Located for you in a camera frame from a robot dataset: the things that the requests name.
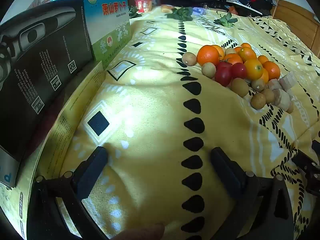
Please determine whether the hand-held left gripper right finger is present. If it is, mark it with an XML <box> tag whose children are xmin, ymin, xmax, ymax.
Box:
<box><xmin>211</xmin><ymin>147</ymin><xmax>294</xmax><ymax>240</ymax></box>

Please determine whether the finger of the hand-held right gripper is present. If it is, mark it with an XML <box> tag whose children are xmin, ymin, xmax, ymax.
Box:
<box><xmin>304</xmin><ymin>166</ymin><xmax>320</xmax><ymax>196</ymax></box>
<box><xmin>291</xmin><ymin>149</ymin><xmax>320</xmax><ymax>172</ymax></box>

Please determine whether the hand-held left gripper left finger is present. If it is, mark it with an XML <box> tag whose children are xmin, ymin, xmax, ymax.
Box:
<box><xmin>26</xmin><ymin>146</ymin><xmax>111</xmax><ymax>240</ymax></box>

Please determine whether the pile of longans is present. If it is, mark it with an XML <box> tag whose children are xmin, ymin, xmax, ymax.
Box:
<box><xmin>182</xmin><ymin>47</ymin><xmax>275</xmax><ymax>110</ymax></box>

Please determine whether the pile of oranges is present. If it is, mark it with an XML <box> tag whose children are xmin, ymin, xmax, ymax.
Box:
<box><xmin>197</xmin><ymin>42</ymin><xmax>281</xmax><ymax>84</ymax></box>

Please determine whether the person's left hand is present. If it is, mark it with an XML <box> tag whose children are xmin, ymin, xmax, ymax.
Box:
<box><xmin>117</xmin><ymin>223</ymin><xmax>166</xmax><ymax>240</ymax></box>

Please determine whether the yellow flat box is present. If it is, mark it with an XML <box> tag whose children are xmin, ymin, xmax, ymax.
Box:
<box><xmin>0</xmin><ymin>60</ymin><xmax>105</xmax><ymax>240</ymax></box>

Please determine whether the yellow patterned blanket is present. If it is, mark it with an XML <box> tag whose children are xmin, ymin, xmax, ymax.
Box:
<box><xmin>54</xmin><ymin>4</ymin><xmax>320</xmax><ymax>240</ymax></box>

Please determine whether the black printed box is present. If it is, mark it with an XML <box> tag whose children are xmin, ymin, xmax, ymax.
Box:
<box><xmin>0</xmin><ymin>0</ymin><xmax>93</xmax><ymax>188</ymax></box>

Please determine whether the wooden headboard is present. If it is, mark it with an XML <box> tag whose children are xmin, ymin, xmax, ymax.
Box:
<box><xmin>271</xmin><ymin>0</ymin><xmax>320</xmax><ymax>57</ymax></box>

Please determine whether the green leaf sprig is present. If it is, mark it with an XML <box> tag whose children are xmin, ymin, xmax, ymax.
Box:
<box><xmin>214</xmin><ymin>11</ymin><xmax>239</xmax><ymax>28</ymax></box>
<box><xmin>128</xmin><ymin>6</ymin><xmax>143</xmax><ymax>19</ymax></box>
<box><xmin>166</xmin><ymin>6</ymin><xmax>194</xmax><ymax>22</ymax></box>

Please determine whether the blue and green box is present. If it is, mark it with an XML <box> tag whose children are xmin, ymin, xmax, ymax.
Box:
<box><xmin>51</xmin><ymin>0</ymin><xmax>132</xmax><ymax>71</ymax></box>

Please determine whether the red noodle cup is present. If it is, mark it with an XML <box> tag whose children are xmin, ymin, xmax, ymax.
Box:
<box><xmin>135</xmin><ymin>0</ymin><xmax>153</xmax><ymax>12</ymax></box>

